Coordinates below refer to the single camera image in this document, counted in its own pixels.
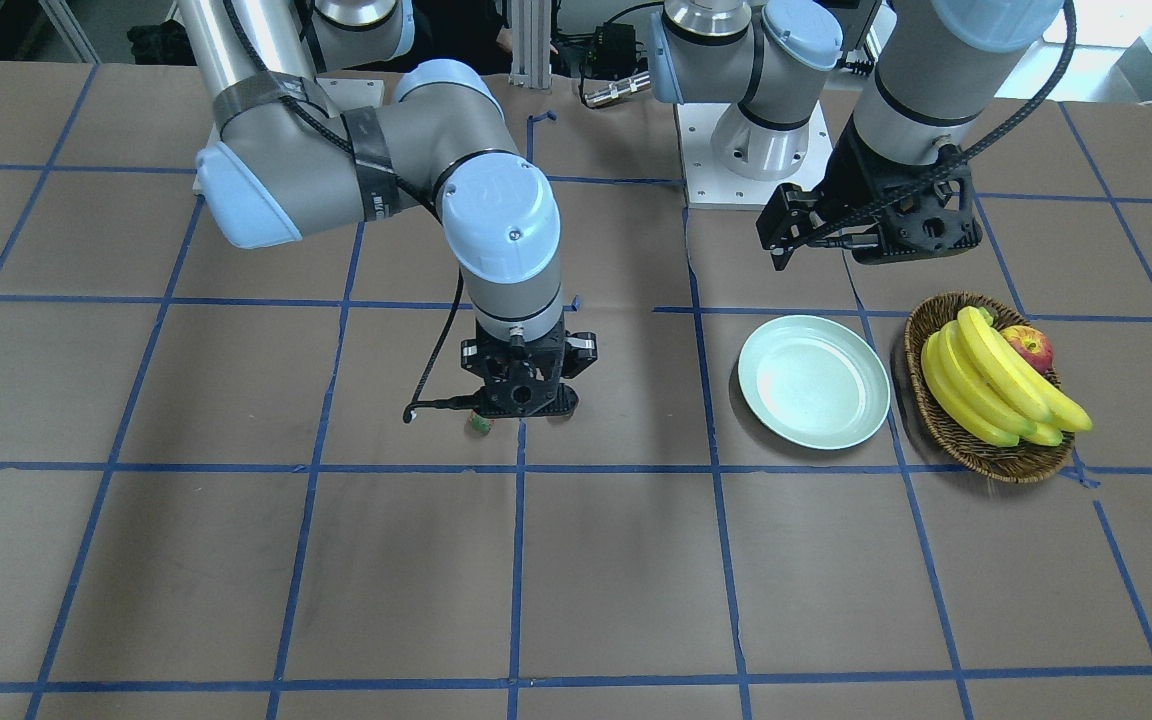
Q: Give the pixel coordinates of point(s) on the pale green plate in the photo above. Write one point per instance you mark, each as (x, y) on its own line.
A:
(814, 382)

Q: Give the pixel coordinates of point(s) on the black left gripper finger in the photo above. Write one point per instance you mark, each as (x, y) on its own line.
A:
(786, 223)

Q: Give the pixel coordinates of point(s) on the brown wicker basket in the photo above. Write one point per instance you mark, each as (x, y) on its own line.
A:
(928, 425)

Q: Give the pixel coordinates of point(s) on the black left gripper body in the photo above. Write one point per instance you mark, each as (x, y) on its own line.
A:
(855, 185)

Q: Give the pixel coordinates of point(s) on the red far strawberry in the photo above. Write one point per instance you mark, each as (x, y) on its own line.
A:
(478, 424)

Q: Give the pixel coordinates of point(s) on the red yellow apple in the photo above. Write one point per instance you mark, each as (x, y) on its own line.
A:
(1031, 345)

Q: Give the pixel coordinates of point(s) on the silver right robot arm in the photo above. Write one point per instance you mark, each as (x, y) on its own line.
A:
(440, 144)

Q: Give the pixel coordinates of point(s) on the yellow banana bunch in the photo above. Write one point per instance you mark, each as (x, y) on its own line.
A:
(990, 391)

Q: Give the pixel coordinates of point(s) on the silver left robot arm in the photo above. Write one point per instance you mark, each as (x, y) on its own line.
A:
(939, 69)

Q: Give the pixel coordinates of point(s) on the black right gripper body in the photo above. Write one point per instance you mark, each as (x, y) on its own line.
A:
(583, 349)

